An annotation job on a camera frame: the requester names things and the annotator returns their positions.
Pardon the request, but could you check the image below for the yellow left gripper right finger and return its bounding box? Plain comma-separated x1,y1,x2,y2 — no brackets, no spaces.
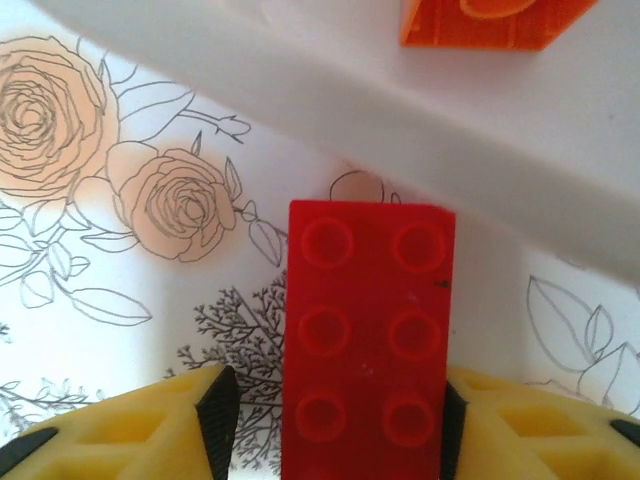
439,367,640,480

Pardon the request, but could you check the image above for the orange lego brick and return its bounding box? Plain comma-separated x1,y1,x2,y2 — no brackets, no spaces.
398,0,599,53

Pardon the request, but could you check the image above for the white plastic tub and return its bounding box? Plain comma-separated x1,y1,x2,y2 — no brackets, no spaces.
34,0,640,294

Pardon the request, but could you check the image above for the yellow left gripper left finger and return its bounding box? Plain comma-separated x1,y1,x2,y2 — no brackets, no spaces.
0,364,241,480

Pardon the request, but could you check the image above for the red lego brick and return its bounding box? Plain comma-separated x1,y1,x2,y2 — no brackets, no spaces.
279,198,457,480

